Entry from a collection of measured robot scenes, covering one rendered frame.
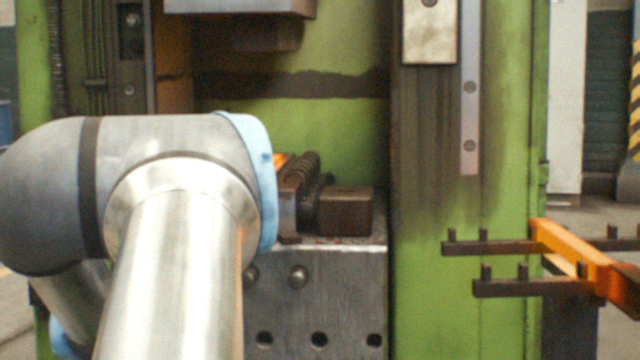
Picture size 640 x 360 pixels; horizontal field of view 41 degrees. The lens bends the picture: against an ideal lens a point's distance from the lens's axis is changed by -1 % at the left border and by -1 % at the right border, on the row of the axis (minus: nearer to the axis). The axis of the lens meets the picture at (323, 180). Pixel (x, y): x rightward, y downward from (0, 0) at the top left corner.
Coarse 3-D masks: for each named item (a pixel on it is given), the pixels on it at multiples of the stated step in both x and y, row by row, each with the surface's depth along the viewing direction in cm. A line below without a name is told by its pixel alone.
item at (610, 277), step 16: (544, 224) 125; (544, 240) 122; (560, 240) 115; (576, 240) 114; (576, 256) 109; (592, 256) 106; (592, 272) 103; (608, 272) 98; (624, 272) 94; (608, 288) 98; (624, 288) 95; (624, 304) 95
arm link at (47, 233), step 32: (64, 128) 66; (0, 160) 67; (32, 160) 64; (64, 160) 64; (0, 192) 65; (32, 192) 64; (64, 192) 63; (0, 224) 66; (32, 224) 64; (64, 224) 64; (0, 256) 71; (32, 256) 68; (64, 256) 67; (64, 288) 79; (96, 288) 84; (64, 320) 89; (96, 320) 90; (64, 352) 100
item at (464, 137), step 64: (512, 0) 141; (448, 64) 143; (512, 64) 143; (448, 128) 145; (512, 128) 145; (448, 192) 146; (512, 192) 146; (448, 256) 148; (512, 256) 148; (448, 320) 150; (512, 320) 150
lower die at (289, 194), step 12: (288, 156) 169; (276, 168) 153; (288, 168) 158; (276, 180) 144; (288, 180) 144; (300, 180) 144; (288, 192) 134; (300, 192) 142; (288, 204) 135; (288, 216) 135; (288, 228) 135
